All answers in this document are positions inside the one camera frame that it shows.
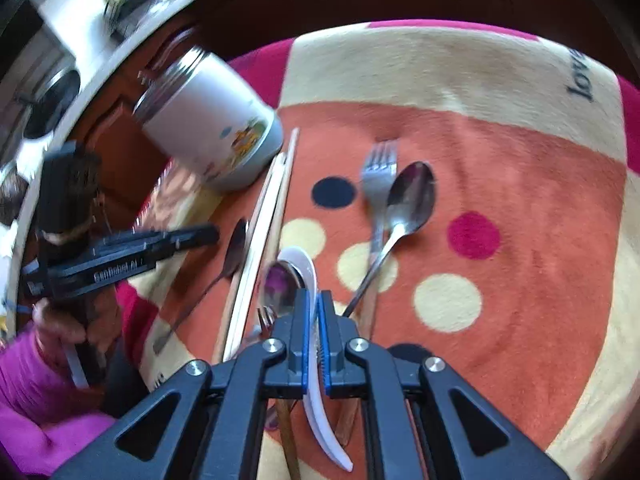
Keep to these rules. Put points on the large metal spoon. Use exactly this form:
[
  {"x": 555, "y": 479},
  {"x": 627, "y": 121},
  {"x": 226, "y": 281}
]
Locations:
[{"x": 412, "y": 200}]

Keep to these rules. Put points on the small metal fork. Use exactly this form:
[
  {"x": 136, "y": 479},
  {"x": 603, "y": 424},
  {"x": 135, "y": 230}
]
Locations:
[{"x": 263, "y": 316}]

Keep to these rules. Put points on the small metal spoon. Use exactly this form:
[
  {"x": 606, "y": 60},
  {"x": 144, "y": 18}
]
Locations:
[{"x": 236, "y": 255}]

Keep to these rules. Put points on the dotted printed blanket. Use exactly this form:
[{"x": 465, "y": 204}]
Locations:
[{"x": 500, "y": 160}]

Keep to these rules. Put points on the white plastic spoon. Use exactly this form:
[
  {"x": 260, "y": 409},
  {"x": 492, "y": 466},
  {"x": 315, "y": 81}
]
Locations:
[{"x": 320, "y": 425}]

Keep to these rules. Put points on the brown wooden chopstick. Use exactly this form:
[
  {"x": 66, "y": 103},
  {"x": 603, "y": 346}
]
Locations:
[
  {"x": 288, "y": 435},
  {"x": 288, "y": 175}
]

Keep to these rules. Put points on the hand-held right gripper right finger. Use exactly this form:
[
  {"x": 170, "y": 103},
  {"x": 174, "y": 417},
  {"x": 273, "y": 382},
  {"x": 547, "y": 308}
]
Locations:
[{"x": 324, "y": 345}]

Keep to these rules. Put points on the white printed utensil jar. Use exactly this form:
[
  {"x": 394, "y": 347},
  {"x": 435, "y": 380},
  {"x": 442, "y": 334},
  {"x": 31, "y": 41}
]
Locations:
[{"x": 210, "y": 125}]

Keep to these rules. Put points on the person's left forearm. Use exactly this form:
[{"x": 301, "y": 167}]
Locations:
[{"x": 45, "y": 410}]

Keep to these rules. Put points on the metal soup spoon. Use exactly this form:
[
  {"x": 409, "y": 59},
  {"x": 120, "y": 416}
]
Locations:
[{"x": 280, "y": 290}]

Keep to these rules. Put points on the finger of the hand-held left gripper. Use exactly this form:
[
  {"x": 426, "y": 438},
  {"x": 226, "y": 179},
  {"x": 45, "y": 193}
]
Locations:
[{"x": 190, "y": 237}]

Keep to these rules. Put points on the brown wooden base cabinet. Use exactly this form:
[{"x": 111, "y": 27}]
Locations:
[{"x": 107, "y": 120}]

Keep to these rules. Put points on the large metal fork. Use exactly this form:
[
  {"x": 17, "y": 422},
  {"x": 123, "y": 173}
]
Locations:
[{"x": 380, "y": 180}]

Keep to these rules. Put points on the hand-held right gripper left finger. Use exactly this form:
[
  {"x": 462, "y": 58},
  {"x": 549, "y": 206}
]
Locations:
[{"x": 303, "y": 345}]

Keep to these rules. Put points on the person's left hand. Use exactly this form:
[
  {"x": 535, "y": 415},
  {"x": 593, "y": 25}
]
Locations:
[{"x": 57, "y": 322}]

